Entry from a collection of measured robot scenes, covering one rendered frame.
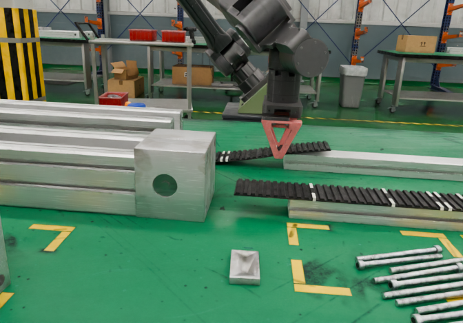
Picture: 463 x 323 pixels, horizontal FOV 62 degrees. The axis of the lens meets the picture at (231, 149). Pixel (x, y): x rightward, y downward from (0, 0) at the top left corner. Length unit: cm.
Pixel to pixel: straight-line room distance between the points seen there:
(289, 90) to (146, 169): 29
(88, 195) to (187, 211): 13
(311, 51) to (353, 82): 503
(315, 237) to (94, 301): 26
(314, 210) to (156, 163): 22
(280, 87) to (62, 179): 36
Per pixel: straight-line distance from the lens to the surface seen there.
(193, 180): 49
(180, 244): 47
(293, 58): 59
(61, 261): 46
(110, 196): 53
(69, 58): 919
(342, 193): 55
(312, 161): 71
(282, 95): 66
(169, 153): 48
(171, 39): 364
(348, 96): 565
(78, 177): 54
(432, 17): 888
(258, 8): 64
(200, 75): 554
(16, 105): 87
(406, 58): 552
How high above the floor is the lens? 102
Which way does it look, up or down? 18 degrees down
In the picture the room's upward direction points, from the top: 2 degrees clockwise
